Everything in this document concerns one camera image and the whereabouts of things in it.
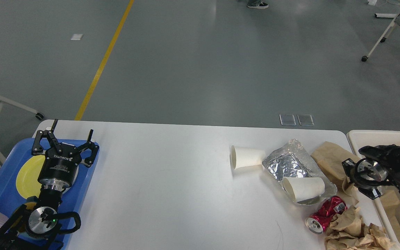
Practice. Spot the beige plastic bin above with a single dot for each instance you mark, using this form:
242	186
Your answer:
361	138

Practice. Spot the black sneaker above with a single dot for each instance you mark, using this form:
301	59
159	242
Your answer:
257	4

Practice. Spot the brown paper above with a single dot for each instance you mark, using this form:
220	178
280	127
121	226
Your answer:
348	232
390	202

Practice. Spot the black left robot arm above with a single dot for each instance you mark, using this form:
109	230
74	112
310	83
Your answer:
59	207

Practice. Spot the crushed white paper cup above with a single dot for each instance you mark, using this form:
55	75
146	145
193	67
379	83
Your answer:
303	188

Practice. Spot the silver foil bag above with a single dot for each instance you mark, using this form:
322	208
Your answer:
292	160

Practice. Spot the yellow plastic plate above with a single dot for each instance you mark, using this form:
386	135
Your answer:
27	183

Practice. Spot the white round plate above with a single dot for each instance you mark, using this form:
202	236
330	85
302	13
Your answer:
75	174

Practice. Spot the left floor socket cover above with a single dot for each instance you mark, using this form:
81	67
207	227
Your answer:
287	120

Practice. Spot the floor socket cover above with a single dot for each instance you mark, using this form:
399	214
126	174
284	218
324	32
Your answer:
305	119
287	120

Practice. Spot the brown paper inside bin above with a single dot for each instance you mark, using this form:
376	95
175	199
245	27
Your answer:
390	202

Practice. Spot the dark green mug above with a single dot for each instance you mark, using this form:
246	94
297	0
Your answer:
27	221

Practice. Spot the upright-lying white paper cup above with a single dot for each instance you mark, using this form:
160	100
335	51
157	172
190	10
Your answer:
244	157

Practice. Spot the crushed red soda can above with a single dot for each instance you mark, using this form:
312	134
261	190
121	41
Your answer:
320	220

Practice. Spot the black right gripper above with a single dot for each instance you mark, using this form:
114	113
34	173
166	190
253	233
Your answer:
367	174

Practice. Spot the right floor socket cover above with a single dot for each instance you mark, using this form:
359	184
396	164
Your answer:
305	119

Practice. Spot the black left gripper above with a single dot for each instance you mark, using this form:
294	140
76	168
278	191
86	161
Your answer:
59	168

